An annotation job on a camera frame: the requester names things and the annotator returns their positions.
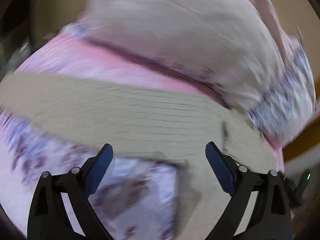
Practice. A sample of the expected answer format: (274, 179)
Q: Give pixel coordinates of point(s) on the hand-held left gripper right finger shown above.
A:
(220, 170)

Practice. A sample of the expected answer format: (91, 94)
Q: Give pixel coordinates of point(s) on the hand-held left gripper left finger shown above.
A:
(100, 171)

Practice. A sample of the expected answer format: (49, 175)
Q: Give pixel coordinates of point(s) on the beige knitted sweater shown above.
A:
(125, 120)

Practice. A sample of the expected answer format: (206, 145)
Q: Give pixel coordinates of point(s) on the pink floral bed sheet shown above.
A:
(87, 62)

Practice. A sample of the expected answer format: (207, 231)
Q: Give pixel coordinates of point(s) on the pale pink pillow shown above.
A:
(175, 30)

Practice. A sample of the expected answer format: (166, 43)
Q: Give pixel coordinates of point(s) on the lavender floral print pillow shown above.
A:
(262, 2)

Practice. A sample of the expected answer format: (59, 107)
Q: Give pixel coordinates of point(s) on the yellow wooden bed frame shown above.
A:
(300, 150)

